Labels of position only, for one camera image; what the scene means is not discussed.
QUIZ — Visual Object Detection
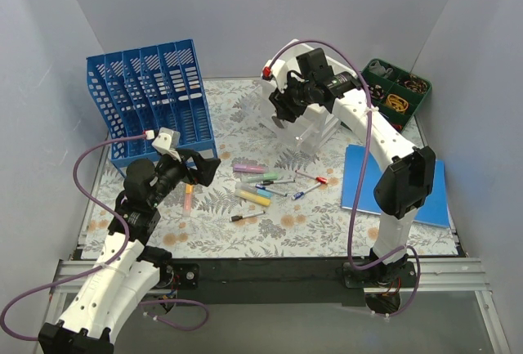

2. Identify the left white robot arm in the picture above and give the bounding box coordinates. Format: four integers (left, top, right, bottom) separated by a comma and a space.
38, 150, 221, 353

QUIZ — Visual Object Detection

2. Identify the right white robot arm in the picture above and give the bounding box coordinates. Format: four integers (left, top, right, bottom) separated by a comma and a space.
269, 48, 436, 287

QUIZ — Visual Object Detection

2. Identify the orange pink highlighter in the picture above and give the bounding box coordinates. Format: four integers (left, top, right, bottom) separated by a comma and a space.
182, 184, 194, 217

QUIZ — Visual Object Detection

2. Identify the purple highlighter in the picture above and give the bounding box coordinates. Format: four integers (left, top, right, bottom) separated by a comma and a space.
233, 164, 268, 173

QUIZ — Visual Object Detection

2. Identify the blue highlighter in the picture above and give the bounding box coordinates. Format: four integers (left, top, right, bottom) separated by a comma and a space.
235, 182, 272, 199

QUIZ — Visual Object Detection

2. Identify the yellow highlighter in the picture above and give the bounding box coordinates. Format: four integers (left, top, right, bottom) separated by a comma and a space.
235, 190, 270, 207

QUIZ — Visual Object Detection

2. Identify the blue pen marker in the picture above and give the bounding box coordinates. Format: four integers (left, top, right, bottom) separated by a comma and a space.
255, 184, 288, 197

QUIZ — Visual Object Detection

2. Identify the green highlighter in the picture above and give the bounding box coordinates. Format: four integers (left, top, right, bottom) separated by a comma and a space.
242, 172, 279, 183

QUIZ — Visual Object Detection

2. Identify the black cap marker front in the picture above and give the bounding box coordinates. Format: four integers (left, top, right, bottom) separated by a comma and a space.
230, 211, 266, 222

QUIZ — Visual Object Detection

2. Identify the black cap marker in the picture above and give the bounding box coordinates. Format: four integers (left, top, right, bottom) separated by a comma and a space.
260, 179, 296, 186
230, 211, 266, 222

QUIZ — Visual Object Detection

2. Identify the black cap marker middle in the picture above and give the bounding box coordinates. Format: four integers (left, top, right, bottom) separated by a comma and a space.
260, 179, 296, 186

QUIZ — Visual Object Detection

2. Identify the red cap marker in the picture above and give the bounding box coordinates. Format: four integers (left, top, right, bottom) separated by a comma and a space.
295, 170, 328, 184

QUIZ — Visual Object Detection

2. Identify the blue cap marker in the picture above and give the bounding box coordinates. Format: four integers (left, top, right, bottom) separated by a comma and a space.
292, 182, 322, 200

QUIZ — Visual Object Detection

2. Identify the blue plastic file rack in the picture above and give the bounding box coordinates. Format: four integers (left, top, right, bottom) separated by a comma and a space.
87, 39, 217, 174

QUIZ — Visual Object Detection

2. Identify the green compartment tray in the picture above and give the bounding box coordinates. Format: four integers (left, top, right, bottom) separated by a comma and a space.
362, 58, 432, 133

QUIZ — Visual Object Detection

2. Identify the blue notebook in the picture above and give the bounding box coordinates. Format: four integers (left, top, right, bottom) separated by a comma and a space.
341, 145, 450, 228

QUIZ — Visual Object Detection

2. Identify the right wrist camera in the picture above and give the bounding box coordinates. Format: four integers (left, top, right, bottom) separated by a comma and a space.
260, 56, 297, 95

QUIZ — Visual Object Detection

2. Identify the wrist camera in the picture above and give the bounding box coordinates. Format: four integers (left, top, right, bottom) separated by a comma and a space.
144, 127, 181, 162
260, 56, 297, 95

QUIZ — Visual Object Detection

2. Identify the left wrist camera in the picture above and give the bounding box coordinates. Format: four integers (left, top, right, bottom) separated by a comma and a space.
144, 127, 181, 162

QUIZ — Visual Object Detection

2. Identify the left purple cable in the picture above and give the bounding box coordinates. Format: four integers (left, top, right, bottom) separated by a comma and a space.
0, 132, 210, 341

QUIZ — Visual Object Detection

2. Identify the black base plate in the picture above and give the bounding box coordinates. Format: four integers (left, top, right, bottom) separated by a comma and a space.
148, 257, 417, 307

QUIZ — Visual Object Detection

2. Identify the aluminium frame rail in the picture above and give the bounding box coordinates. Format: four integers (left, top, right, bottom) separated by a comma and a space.
38, 247, 489, 353

